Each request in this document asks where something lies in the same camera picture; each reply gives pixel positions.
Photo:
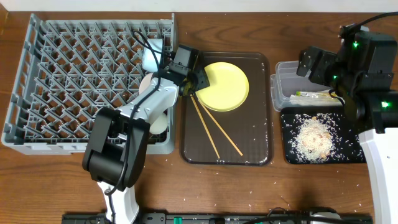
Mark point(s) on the green snack wrapper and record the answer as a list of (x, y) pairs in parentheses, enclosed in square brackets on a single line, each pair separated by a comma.
[(319, 94)]

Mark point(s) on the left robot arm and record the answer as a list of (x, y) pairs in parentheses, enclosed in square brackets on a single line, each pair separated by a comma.
[(117, 146)]

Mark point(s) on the small white cup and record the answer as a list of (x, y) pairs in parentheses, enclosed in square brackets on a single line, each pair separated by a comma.
[(159, 125)]

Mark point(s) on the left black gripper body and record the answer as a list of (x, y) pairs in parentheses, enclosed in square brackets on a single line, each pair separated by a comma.
[(193, 80)]

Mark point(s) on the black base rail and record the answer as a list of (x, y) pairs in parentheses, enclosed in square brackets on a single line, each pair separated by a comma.
[(153, 218)]

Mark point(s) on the black waste tray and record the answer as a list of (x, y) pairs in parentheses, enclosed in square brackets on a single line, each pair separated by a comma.
[(323, 137)]

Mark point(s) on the clear plastic bin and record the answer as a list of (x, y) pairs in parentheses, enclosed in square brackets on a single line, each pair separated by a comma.
[(285, 82)]

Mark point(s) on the wooden chopstick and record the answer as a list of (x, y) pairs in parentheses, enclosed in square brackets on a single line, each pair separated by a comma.
[(221, 129), (204, 125)]

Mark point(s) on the white pink-rimmed bowl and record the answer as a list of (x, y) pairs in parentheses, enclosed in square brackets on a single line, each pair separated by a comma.
[(145, 83)]

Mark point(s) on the dark brown serving tray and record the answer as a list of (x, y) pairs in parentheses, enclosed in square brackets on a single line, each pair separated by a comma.
[(249, 126)]

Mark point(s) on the light blue bowl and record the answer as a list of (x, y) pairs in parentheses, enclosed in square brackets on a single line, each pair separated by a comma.
[(148, 59)]

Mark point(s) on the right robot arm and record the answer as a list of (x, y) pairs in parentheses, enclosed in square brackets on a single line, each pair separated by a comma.
[(361, 73)]

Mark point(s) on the yellow plate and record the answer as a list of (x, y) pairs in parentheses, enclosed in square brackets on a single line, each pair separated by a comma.
[(228, 89)]

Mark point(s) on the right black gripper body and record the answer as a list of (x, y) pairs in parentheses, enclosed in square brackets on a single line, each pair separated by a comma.
[(326, 71)]

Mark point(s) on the rice and food scraps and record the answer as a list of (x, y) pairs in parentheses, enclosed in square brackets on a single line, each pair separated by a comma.
[(314, 140)]

